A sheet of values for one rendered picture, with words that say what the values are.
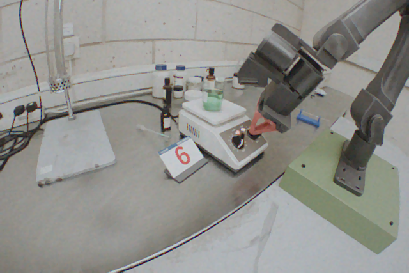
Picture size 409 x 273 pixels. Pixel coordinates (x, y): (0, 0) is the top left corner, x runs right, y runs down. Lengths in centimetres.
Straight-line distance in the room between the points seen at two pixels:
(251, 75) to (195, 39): 65
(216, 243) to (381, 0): 47
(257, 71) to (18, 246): 51
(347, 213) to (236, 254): 20
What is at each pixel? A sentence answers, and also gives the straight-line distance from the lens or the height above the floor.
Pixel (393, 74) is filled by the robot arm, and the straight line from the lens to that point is 39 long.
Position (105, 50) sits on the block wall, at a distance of 78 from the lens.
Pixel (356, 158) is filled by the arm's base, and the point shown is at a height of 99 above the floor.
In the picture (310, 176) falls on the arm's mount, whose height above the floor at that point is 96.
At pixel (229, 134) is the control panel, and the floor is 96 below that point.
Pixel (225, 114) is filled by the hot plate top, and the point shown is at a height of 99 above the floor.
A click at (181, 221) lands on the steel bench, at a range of 30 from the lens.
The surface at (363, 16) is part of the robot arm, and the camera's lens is 35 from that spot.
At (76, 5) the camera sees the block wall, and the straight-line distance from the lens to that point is 79.
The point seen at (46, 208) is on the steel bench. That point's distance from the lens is 38.
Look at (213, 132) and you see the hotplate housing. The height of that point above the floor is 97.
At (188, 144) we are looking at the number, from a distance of 39.
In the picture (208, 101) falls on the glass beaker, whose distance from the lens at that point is 39.
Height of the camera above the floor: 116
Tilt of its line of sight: 27 degrees down
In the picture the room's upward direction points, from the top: 5 degrees clockwise
